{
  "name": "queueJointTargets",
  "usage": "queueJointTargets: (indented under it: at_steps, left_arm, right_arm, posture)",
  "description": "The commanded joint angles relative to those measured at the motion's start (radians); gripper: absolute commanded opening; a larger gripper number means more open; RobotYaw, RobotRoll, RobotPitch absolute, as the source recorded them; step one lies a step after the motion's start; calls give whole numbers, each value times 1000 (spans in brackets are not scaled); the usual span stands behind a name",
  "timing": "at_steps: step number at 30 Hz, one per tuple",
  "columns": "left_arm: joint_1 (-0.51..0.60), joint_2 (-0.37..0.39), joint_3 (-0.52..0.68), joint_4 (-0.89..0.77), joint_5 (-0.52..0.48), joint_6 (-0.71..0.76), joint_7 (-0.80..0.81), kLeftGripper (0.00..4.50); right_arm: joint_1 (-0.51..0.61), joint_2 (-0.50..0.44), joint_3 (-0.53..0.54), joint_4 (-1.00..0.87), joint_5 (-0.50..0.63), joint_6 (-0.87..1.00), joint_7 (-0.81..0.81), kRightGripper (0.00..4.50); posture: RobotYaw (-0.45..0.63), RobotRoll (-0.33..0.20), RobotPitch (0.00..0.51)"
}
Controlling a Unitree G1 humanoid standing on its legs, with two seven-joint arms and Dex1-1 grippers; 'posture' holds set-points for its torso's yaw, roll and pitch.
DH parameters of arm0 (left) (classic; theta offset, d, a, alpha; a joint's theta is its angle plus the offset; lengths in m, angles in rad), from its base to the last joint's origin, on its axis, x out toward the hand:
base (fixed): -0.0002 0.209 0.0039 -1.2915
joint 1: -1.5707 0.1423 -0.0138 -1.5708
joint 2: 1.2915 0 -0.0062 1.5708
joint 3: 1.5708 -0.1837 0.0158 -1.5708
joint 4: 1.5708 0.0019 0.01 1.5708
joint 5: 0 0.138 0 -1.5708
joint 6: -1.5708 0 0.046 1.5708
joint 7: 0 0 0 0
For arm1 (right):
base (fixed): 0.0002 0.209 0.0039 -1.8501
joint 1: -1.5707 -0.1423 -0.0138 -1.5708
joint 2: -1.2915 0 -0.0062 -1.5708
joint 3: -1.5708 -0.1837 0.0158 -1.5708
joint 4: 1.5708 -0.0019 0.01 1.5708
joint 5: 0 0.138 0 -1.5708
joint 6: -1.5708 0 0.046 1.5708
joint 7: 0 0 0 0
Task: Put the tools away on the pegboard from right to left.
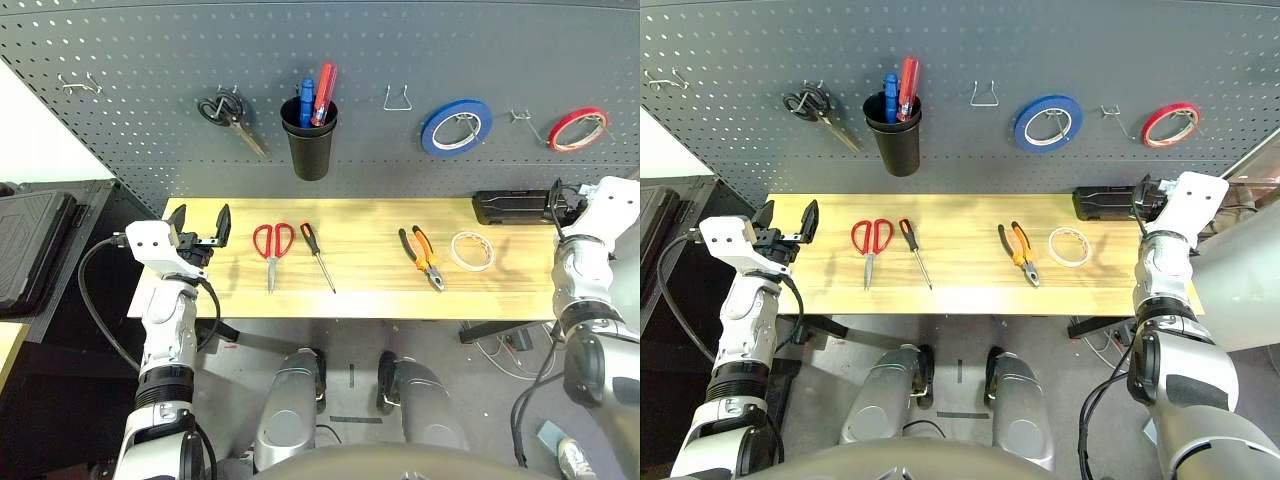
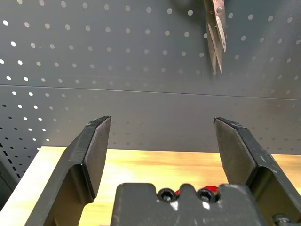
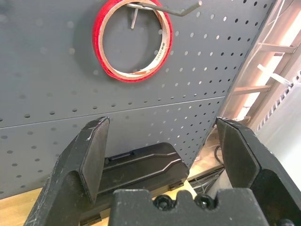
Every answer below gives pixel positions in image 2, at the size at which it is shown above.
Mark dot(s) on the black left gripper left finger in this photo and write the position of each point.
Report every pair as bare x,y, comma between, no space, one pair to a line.
77,169

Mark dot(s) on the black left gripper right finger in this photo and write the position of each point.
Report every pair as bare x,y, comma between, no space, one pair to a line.
247,155

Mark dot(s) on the grey metal pegboard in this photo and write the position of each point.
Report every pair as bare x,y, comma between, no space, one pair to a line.
141,58

